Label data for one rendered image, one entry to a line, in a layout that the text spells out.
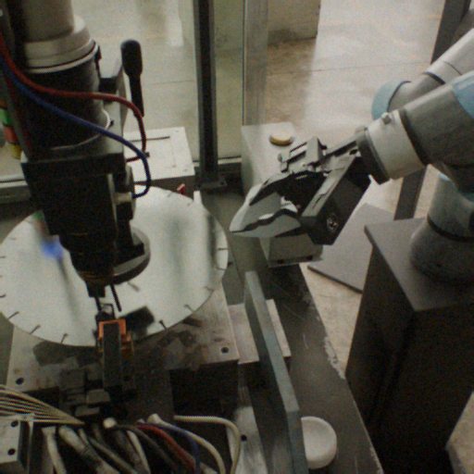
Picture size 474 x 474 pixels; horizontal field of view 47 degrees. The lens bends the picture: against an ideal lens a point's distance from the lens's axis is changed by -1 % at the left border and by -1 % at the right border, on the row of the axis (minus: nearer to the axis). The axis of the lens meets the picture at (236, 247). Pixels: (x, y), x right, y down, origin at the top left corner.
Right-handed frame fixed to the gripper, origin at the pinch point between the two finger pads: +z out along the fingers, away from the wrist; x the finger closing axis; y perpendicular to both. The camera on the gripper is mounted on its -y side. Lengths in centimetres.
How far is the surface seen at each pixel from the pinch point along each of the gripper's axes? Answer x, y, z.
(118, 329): 4.8, -15.7, 12.1
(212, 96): 2.6, 45.9, 9.3
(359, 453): -31.9, -15.8, -0.4
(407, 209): -89, 106, -2
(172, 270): 0.4, -2.5, 10.5
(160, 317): 0.3, -10.9, 10.6
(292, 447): -7.4, -28.4, -4.1
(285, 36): -79, 332, 48
